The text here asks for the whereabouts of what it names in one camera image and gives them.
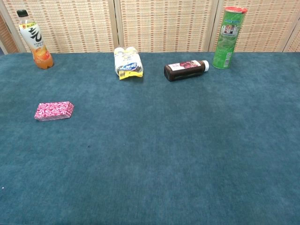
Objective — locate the pink patterned packet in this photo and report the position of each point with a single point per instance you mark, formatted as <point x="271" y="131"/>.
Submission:
<point x="54" y="111"/>

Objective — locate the orange drink bottle black cap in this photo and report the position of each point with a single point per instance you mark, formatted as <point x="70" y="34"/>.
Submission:
<point x="42" y="56"/>

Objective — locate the woven bamboo screen panel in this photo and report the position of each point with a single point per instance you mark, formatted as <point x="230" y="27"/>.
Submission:
<point x="70" y="23"/>
<point x="164" y="23"/>
<point x="295" y="44"/>
<point x="264" y="23"/>

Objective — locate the brown woven screen panel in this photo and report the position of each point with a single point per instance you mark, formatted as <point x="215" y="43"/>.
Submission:
<point x="7" y="37"/>

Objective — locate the white tissue pack yellow edge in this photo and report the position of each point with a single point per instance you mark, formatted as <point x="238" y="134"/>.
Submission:
<point x="127" y="63"/>

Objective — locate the green chips can red lid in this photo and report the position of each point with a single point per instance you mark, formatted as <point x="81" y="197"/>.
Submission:
<point x="225" y="47"/>

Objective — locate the dark juice bottle white cap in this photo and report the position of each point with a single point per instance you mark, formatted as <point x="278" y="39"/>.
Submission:
<point x="182" y="71"/>

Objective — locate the blue felt table cloth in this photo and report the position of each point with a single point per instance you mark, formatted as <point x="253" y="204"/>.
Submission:
<point x="164" y="140"/>

